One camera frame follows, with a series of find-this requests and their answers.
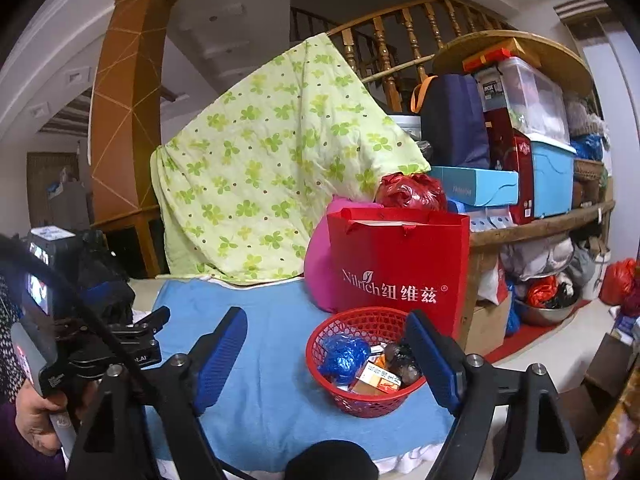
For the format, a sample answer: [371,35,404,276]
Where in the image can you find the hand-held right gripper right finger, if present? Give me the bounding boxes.
[404,309,586,480]

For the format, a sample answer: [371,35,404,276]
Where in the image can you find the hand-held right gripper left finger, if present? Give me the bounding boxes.
[67,306,249,480]

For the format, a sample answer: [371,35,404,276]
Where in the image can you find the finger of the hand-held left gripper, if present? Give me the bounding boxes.
[85,280,132,312]
[102,306,172,343]

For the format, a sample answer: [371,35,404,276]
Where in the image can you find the black plastic bag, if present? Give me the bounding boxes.
[385,342,424,387]

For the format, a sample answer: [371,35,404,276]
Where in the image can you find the orange packet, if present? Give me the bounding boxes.
[348,357,404,395]

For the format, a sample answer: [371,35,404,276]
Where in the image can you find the red plastic basket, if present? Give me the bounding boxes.
[305,307,432,419]

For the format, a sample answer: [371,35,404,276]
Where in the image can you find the blue plastic bag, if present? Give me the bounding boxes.
[318,334,371,387]

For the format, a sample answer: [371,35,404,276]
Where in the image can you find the person's left hand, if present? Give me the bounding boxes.
[14,384,101,457]

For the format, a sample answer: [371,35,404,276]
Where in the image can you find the beige mattress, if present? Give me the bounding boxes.
[127,277,169,322]

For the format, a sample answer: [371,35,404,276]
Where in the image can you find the black clothes pile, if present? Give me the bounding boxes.
[75,229,136,326]

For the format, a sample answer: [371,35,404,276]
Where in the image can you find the wooden cabinet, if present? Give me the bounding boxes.
[92,208,169,282]

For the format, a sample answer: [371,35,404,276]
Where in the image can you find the blue blanket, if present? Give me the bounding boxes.
[144,277,454,474]

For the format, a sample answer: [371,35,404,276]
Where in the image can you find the cardboard box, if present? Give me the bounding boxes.
[464,289,514,357]

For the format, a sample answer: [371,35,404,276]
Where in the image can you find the red floor mat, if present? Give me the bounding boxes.
[481,300,597,367]

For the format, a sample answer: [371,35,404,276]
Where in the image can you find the red paper bag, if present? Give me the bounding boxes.
[327,207,471,342]

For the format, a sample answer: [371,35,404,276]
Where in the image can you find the metal basin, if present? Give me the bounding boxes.
[512,294,584,327]

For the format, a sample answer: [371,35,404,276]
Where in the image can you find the pink pillow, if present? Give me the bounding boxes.
[305,196,382,314]

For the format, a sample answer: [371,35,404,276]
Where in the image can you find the black round object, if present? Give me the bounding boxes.
[284,439,380,480]

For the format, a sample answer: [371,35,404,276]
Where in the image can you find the white and blue boxes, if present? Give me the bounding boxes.
[446,199,517,234]

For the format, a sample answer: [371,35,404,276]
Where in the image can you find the red plastic bag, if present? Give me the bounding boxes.
[375,172,449,213]

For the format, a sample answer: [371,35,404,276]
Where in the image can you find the orange-brown wooden pillar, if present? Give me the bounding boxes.
[88,0,177,227]

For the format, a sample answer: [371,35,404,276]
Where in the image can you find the teal flat box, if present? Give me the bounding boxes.
[428,165,520,207]

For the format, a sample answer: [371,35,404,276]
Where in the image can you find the green clover print blanket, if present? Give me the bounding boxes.
[150,32,432,287]

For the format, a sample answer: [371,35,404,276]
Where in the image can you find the wooden table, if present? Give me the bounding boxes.
[459,199,616,353]

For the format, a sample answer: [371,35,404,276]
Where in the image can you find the orange plastic bag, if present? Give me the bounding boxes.
[599,258,639,307]

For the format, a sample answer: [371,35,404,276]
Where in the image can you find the red tall box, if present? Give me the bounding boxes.
[483,109,536,226]

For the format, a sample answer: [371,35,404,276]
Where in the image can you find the blue plastic storage box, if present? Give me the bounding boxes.
[529,132,579,219]

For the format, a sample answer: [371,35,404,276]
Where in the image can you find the grey lidded container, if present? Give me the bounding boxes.
[387,113,424,142]

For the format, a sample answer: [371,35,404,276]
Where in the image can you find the navy bag with orange trim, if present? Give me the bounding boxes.
[410,73,492,171]

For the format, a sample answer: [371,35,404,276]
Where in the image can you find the wicker basket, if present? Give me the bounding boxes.
[571,157,607,209]

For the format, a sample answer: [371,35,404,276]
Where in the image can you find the clear plastic storage box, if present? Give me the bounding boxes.
[474,56,571,147]

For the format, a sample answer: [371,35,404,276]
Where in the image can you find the orange flat box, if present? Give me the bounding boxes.
[462,47,514,74]

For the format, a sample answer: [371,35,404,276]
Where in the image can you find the wooden stair railing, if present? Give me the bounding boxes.
[324,0,517,117]

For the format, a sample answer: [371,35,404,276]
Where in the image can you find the round wooden tabletop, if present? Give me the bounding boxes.
[432,30,594,99]

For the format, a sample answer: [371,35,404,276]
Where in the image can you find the black cable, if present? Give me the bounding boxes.
[0,234,156,401]

